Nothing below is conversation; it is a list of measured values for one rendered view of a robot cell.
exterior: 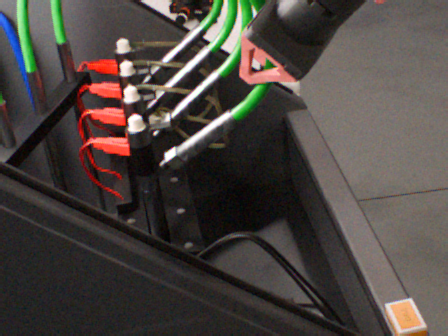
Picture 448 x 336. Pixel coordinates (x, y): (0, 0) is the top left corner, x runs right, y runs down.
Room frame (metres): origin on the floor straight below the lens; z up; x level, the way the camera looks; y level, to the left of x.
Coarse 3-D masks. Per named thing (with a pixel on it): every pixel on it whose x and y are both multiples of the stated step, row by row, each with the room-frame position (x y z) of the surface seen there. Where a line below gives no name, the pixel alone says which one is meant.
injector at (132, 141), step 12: (132, 132) 0.94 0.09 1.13; (144, 132) 0.94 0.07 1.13; (132, 144) 0.94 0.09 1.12; (144, 144) 0.94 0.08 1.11; (132, 156) 0.95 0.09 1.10; (144, 156) 0.94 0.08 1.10; (144, 168) 0.94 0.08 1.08; (156, 168) 0.95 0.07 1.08; (144, 180) 0.94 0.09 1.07; (144, 192) 0.95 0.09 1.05; (156, 192) 0.95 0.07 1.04; (156, 204) 0.95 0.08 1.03; (156, 216) 0.95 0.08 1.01; (156, 228) 0.95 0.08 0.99
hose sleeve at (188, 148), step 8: (216, 120) 0.84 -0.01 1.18; (224, 120) 0.83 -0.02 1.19; (232, 120) 0.83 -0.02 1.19; (208, 128) 0.84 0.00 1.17; (216, 128) 0.83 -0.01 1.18; (224, 128) 0.83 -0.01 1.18; (232, 128) 0.83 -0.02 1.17; (192, 136) 0.85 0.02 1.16; (200, 136) 0.84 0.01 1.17; (208, 136) 0.83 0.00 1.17; (216, 136) 0.83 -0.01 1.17; (184, 144) 0.85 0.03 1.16; (192, 144) 0.84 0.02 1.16; (200, 144) 0.84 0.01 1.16; (208, 144) 0.84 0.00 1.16; (176, 152) 0.85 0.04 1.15; (184, 152) 0.84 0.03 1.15; (192, 152) 0.84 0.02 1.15; (184, 160) 0.85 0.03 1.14
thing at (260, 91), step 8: (256, 0) 0.81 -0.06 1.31; (264, 0) 0.82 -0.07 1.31; (256, 8) 0.81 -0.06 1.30; (264, 64) 0.82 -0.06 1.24; (272, 64) 0.81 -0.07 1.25; (256, 88) 0.82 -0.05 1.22; (264, 88) 0.82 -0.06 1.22; (248, 96) 0.83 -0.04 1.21; (256, 96) 0.82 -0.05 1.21; (264, 96) 0.82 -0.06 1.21; (240, 104) 0.83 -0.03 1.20; (248, 104) 0.82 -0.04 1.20; (256, 104) 0.82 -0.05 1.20; (232, 112) 0.83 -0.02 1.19; (240, 112) 0.82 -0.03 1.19; (248, 112) 0.82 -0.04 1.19; (240, 120) 0.83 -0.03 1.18
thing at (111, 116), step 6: (108, 108) 1.06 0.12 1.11; (96, 114) 1.06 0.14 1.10; (102, 114) 1.05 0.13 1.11; (108, 114) 1.05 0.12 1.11; (114, 114) 1.04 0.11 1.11; (120, 114) 1.04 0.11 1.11; (102, 120) 1.05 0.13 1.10; (108, 120) 1.05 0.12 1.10; (114, 120) 1.04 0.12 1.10; (120, 120) 1.04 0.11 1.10
